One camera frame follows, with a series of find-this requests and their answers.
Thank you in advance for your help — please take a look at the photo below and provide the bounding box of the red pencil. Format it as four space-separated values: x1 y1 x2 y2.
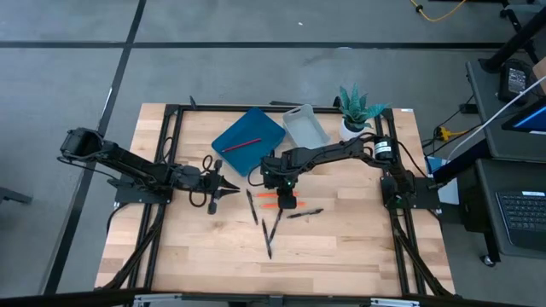
220 137 263 154

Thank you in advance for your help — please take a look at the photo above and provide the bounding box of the black crossbar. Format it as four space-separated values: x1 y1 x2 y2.
0 288 546 307

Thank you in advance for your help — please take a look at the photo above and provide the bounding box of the black aluminium table frame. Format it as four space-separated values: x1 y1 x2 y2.
100 101 456 299

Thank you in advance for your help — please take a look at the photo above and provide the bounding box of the black screen device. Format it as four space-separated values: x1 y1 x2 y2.
501 96 546 136

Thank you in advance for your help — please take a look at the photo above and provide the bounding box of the black desk leg pole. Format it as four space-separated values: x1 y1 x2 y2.
479 8 546 73

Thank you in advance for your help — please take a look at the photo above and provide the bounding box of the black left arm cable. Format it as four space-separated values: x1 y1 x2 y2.
188 153 215 209

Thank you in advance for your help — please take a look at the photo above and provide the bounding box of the white plastic bin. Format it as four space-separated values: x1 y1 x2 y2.
282 103 333 153

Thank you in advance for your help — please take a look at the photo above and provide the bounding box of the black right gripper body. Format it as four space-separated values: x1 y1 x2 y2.
259 153 299 211

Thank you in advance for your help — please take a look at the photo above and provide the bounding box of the brown cardboard box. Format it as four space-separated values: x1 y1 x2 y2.
531 56 546 94

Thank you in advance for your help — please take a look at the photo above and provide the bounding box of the yellow extension cable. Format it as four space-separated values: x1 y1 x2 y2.
409 0 468 23

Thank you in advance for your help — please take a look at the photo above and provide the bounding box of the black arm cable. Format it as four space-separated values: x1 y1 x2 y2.
247 163 266 188
188 153 215 209

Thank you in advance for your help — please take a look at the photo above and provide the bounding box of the dark grey furniture foot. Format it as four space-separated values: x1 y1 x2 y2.
0 186 34 206

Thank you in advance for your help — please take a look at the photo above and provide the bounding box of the potted snake plant white pot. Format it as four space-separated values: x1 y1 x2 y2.
338 83 392 142

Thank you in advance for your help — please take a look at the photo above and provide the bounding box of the black power adapter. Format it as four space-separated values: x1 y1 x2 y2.
497 59 533 103

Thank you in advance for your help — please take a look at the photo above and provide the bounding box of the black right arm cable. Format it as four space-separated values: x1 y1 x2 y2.
247 163 266 188

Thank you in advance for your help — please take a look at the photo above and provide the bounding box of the thick white cable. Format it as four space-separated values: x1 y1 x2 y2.
447 75 546 159

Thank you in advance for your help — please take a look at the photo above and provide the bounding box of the orange pencil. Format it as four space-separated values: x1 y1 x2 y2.
260 200 308 210
254 191 300 199

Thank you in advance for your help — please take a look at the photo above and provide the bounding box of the black laptop keyboard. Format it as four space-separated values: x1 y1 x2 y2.
494 189 546 253

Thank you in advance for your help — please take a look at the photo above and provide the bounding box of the dark grey side desk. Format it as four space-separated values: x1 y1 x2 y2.
464 57 546 261

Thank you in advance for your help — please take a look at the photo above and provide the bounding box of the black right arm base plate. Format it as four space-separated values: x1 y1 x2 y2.
380 175 441 210

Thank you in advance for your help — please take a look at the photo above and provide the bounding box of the black pen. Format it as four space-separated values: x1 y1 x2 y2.
246 188 259 226
268 207 284 244
286 208 324 220
260 218 273 260

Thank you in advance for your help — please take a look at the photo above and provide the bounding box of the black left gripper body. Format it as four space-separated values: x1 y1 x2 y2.
197 159 227 216

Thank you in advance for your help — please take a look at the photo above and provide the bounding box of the white blue paper sheet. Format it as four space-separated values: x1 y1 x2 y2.
425 155 460 206

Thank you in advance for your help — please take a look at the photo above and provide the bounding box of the yellow cable plug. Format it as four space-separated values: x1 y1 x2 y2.
437 126 468 142

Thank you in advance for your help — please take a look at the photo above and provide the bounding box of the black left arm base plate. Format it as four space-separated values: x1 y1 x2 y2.
107 170 176 205

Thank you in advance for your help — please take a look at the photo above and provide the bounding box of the blue plastic tray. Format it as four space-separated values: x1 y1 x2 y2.
211 107 287 177

